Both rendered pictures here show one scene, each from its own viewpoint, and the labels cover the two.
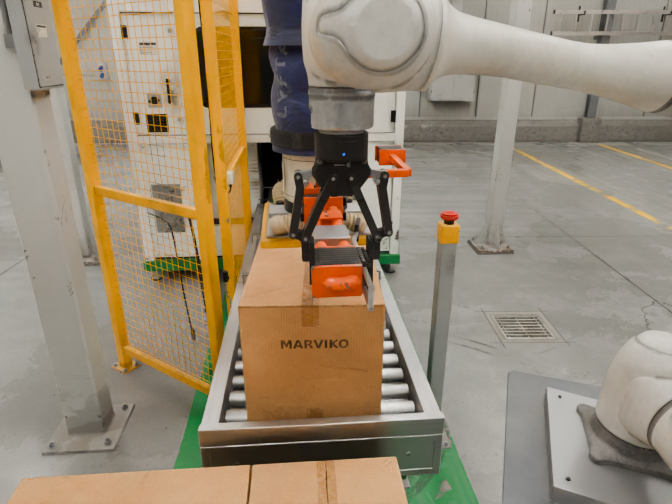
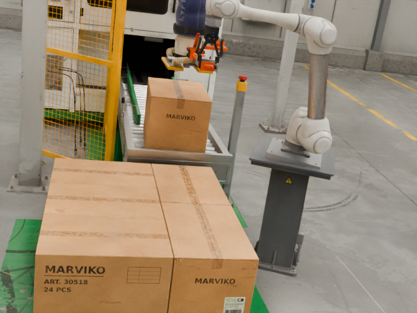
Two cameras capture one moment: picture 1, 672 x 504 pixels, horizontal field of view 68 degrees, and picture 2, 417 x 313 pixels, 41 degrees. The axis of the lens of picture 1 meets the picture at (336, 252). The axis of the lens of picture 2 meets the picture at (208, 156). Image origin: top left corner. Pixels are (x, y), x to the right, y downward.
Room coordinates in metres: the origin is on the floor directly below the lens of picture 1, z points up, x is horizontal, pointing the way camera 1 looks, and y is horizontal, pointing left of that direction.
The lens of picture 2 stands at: (-2.37, 0.39, 1.79)
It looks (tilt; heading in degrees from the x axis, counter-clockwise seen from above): 19 degrees down; 351
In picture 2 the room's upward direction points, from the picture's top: 8 degrees clockwise
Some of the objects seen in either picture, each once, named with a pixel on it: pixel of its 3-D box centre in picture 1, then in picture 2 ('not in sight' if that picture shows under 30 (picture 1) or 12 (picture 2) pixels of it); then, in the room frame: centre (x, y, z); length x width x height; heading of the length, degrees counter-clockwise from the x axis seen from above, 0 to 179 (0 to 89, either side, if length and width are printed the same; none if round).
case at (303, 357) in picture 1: (314, 316); (175, 116); (1.50, 0.07, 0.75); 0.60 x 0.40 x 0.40; 2
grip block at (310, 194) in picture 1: (322, 205); (195, 53); (1.05, 0.03, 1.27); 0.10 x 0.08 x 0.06; 96
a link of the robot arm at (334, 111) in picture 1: (341, 109); (213, 21); (0.71, -0.01, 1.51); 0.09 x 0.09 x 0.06
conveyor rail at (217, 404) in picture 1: (247, 284); (122, 115); (2.29, 0.45, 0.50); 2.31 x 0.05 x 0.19; 4
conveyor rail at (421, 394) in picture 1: (374, 280); (198, 121); (2.34, -0.20, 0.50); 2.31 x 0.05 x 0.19; 4
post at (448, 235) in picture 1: (438, 340); (233, 144); (1.76, -0.42, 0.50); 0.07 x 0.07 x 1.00; 4
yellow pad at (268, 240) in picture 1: (280, 217); (172, 61); (1.29, 0.15, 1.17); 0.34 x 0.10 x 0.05; 6
